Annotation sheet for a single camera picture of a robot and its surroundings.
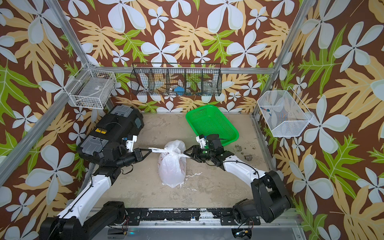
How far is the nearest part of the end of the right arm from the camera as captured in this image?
64 centimetres

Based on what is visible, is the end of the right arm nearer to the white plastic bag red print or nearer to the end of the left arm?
the white plastic bag red print

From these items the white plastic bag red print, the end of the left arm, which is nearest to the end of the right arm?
the white plastic bag red print

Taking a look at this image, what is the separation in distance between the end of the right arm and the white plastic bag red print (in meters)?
0.05

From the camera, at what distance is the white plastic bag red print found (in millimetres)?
781
